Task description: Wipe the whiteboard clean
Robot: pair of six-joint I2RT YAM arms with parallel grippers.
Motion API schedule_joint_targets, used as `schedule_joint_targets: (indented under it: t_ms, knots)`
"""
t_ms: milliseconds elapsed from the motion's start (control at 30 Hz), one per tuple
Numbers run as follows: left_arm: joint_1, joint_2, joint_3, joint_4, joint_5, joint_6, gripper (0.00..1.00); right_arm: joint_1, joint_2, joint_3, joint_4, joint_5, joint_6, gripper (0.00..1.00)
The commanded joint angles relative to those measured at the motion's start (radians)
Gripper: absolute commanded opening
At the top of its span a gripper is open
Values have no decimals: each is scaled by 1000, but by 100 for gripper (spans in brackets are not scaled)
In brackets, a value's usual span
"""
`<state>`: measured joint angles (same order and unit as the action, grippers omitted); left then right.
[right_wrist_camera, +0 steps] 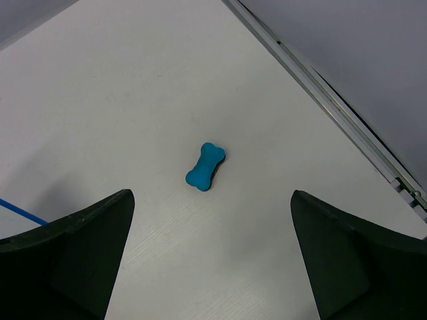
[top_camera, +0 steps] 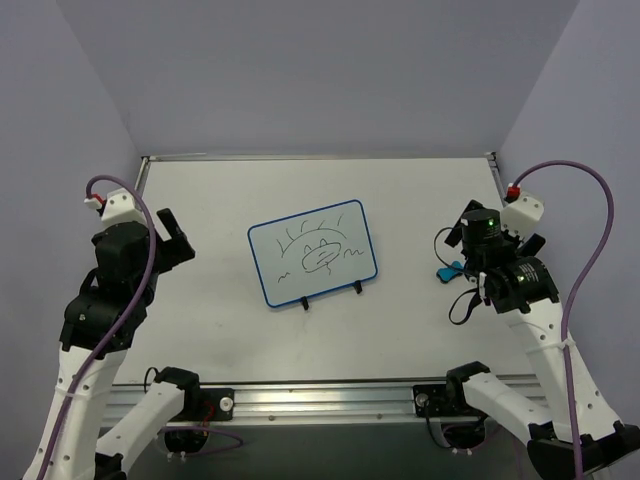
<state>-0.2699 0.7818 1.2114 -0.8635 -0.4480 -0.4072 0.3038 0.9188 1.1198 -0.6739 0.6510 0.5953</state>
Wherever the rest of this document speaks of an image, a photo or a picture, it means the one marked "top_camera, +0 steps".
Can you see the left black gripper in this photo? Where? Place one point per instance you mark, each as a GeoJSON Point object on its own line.
{"type": "Point", "coordinates": [176, 245]}

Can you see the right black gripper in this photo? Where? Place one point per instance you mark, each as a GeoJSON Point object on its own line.
{"type": "Point", "coordinates": [467, 220]}

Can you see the blue bone-shaped eraser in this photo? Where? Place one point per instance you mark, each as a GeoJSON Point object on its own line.
{"type": "Point", "coordinates": [448, 273]}

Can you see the blue framed whiteboard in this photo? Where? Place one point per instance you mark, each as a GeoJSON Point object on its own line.
{"type": "Point", "coordinates": [313, 253]}

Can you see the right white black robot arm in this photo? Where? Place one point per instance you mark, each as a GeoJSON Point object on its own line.
{"type": "Point", "coordinates": [576, 431]}

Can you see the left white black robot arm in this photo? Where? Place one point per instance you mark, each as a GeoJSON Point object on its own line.
{"type": "Point", "coordinates": [98, 330]}

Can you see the black whiteboard foot right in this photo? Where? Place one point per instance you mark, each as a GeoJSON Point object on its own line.
{"type": "Point", "coordinates": [357, 287]}

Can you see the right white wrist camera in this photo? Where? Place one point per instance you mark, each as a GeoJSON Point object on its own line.
{"type": "Point", "coordinates": [521, 212]}

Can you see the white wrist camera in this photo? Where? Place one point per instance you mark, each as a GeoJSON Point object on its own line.
{"type": "Point", "coordinates": [521, 212]}
{"type": "Point", "coordinates": [118, 207]}

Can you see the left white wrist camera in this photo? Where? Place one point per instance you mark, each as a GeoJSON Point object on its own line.
{"type": "Point", "coordinates": [118, 207]}

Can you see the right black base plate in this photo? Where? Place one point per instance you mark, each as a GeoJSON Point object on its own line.
{"type": "Point", "coordinates": [433, 401]}

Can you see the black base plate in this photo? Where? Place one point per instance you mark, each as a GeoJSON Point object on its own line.
{"type": "Point", "coordinates": [212, 405]}
{"type": "Point", "coordinates": [433, 401]}

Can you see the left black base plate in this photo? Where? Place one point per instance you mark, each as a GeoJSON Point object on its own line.
{"type": "Point", "coordinates": [212, 405]}

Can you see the aluminium front rail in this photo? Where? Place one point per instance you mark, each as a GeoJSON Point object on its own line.
{"type": "Point", "coordinates": [310, 400]}

